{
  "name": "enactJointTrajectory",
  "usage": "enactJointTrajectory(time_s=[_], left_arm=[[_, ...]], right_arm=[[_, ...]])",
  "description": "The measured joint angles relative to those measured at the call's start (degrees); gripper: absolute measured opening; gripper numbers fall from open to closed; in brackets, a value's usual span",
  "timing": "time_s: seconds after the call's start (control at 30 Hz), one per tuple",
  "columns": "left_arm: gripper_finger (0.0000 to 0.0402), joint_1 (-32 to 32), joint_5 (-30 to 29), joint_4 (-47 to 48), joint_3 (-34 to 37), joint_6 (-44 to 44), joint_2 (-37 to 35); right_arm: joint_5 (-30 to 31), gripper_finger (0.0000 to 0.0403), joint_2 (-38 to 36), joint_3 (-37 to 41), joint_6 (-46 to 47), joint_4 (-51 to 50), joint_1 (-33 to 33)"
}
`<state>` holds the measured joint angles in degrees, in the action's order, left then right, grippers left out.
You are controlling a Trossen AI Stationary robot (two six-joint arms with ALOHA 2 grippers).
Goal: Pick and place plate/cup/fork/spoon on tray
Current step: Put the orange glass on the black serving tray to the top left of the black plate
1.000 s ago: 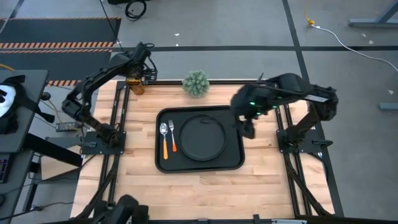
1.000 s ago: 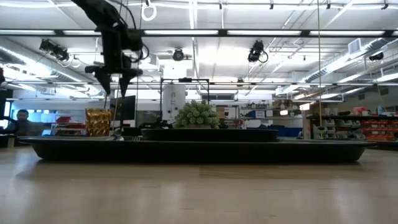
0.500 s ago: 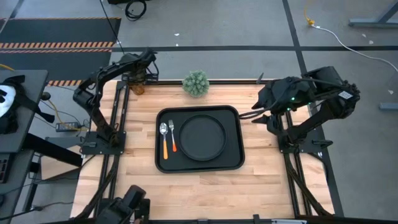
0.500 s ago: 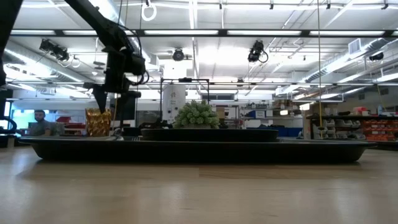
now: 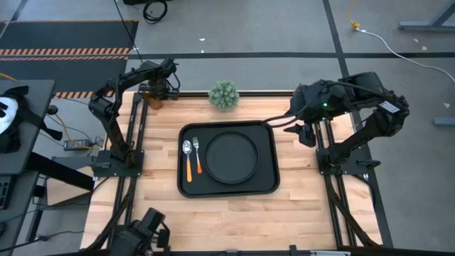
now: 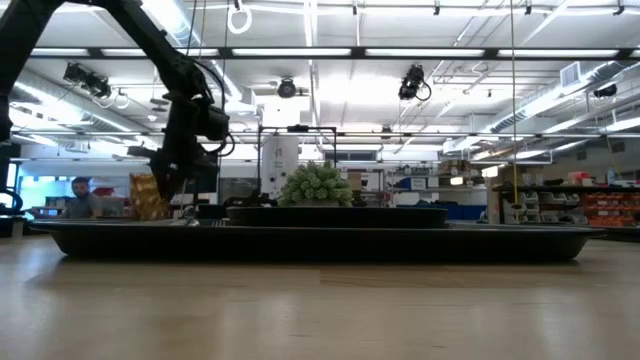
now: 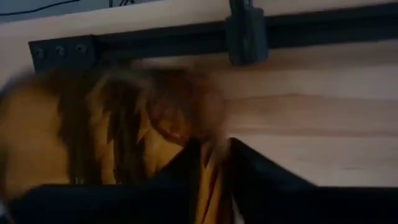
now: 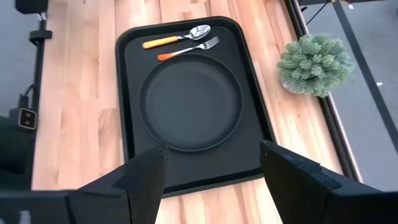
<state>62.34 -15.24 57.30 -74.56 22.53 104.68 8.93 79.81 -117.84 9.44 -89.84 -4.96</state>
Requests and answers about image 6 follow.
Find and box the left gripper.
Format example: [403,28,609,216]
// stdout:
[127,96,222,202]

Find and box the gold crinkled packet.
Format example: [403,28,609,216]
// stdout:
[129,172,172,222]

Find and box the green succulent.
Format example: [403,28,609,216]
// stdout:
[278,160,354,208]

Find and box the black rectangular tray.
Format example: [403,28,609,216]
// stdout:
[29,219,607,263]

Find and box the black monitor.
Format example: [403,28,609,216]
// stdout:
[191,162,220,207]

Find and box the person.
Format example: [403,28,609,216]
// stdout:
[58,176,105,220]

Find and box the white cylindrical tank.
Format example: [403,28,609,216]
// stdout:
[260,134,300,200]

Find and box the black ceiling light fixture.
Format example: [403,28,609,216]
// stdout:
[62,61,113,100]

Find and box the black overhead beam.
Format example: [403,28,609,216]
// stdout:
[29,45,640,62]

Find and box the row of blue bins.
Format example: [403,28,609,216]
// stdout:
[394,201,489,222]

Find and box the shelf with red bins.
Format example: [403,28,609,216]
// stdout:
[491,169,640,229]

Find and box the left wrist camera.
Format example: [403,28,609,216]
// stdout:
[198,103,232,143]

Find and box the round black ceiling camera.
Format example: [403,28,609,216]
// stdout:
[276,77,298,100]

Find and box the black cable loop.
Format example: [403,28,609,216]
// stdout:
[0,188,25,215]

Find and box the white cable ring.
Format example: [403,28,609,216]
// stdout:
[226,3,253,36]

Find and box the black overhead camera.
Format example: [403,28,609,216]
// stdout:
[397,63,433,103]

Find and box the yellow hanging cable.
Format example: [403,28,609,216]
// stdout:
[508,0,520,222]

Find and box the silver ventilation duct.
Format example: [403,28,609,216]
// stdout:
[487,59,640,134]

